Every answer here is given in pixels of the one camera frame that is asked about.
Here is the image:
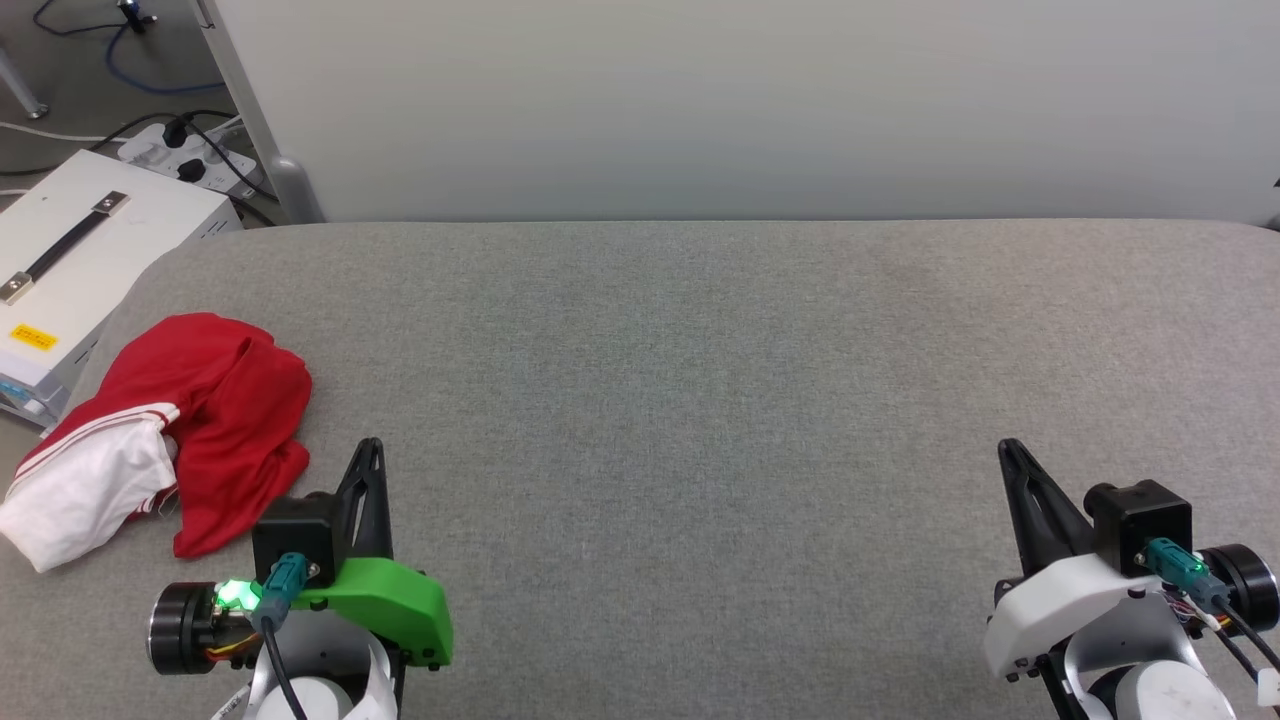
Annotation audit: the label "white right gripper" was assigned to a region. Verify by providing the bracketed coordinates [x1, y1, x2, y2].
[983, 438, 1280, 683]

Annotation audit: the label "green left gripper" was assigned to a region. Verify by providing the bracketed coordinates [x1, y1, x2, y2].
[148, 438, 454, 676]

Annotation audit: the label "red Bulls basketball jersey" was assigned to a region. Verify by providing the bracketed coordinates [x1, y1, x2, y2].
[0, 312, 314, 574]

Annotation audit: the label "white metal equipment box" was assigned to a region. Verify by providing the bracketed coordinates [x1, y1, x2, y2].
[0, 149, 245, 428]

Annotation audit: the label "grey fabric sofa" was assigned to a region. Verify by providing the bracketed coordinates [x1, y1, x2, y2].
[0, 218, 1280, 720]

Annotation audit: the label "white power strip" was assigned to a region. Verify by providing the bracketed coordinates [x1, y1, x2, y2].
[117, 120, 260, 194]

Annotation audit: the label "grey metal furniture leg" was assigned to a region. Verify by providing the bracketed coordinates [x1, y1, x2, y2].
[0, 44, 50, 120]

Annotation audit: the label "black cable teal plug left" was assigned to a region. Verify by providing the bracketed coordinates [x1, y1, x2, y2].
[258, 552, 309, 720]

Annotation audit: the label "black cable teal plug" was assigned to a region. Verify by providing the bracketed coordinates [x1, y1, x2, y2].
[1144, 538, 1280, 701]
[258, 552, 309, 720]

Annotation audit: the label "black cable teal plug right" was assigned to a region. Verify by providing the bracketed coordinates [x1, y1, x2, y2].
[1144, 538, 1280, 701]

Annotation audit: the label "black power plug with cable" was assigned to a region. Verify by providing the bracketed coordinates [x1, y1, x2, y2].
[177, 125, 283, 227]
[95, 108, 241, 151]

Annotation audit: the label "black strap handle metal ends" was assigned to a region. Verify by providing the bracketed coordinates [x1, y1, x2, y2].
[0, 191, 132, 305]

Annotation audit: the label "white cable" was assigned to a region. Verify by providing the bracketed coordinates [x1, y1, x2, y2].
[0, 121, 133, 145]

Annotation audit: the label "blue cable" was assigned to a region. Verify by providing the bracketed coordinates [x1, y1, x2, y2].
[104, 22, 230, 99]

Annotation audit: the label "white partition screen grey post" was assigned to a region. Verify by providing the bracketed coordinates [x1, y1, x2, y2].
[193, 0, 1280, 227]

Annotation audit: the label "black cable with small stand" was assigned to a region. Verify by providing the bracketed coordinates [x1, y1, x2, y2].
[33, 0, 158, 39]

